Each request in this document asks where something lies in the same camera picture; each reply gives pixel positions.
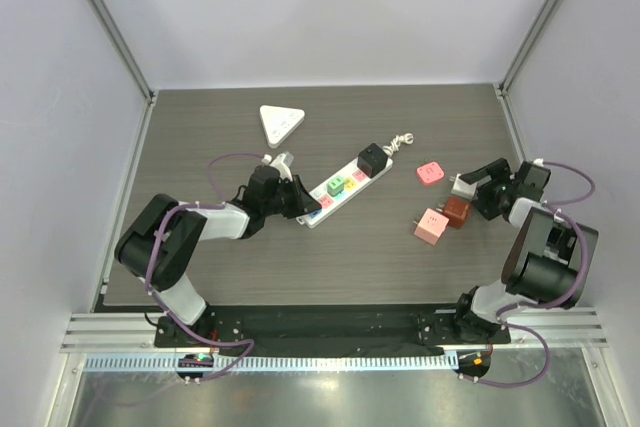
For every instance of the small pink cube plug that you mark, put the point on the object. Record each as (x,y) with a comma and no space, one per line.
(430,173)

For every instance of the white power strip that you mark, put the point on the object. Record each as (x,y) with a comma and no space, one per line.
(354,182)

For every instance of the white charger plug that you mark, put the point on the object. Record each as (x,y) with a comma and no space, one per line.
(462,189)

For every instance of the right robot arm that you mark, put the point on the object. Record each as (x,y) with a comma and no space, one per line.
(548,264)

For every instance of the left aluminium frame post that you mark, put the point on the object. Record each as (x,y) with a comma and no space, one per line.
(107,21)

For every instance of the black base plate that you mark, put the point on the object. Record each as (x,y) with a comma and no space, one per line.
(427,324)

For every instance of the black cube plug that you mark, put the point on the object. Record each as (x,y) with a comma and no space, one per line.
(372,160)

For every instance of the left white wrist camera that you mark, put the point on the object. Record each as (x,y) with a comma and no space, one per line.
(282,163)

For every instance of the aluminium front rail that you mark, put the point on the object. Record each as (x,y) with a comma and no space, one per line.
(129,332)

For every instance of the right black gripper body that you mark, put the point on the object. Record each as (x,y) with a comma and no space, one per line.
(489,192)

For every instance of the aluminium frame post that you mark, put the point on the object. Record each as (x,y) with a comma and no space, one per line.
(532,37)
(107,21)

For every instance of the green cube plug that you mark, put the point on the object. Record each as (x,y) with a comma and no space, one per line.
(335,186)

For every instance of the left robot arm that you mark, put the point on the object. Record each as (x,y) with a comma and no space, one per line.
(158,246)

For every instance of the right aluminium frame post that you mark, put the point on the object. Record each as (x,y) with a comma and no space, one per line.
(532,37)

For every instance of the white triangular socket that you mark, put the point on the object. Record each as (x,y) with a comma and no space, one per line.
(279,122)

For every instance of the slotted cable duct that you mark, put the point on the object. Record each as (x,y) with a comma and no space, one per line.
(201,363)

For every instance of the red fish cube plug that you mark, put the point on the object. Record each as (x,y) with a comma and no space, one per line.
(456,210)

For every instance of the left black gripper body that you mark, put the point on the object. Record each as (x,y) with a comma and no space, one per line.
(285,200)

